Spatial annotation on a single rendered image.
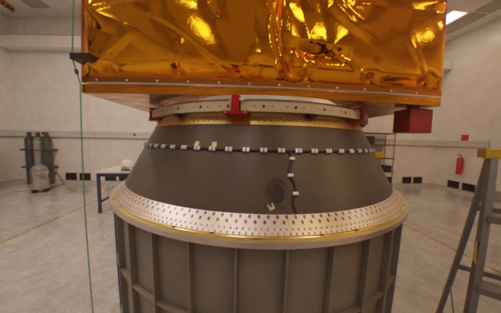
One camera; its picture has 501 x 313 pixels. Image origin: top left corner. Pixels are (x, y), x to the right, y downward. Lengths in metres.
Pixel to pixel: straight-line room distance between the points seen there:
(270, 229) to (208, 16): 1.01
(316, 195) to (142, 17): 1.15
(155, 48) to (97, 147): 6.93
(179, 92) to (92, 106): 7.01
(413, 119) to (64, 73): 8.72
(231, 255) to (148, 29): 1.08
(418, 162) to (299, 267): 8.65
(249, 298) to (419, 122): 1.29
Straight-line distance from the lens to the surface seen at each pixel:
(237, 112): 0.93
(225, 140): 0.93
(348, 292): 1.12
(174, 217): 0.90
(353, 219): 0.96
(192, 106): 1.06
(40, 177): 7.53
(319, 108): 1.04
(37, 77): 9.31
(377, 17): 1.35
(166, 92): 1.11
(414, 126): 1.46
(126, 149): 7.41
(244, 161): 0.87
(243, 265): 0.87
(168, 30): 1.15
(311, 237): 0.81
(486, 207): 1.38
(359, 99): 1.22
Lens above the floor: 1.53
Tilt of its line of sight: 5 degrees down
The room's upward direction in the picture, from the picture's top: 1 degrees clockwise
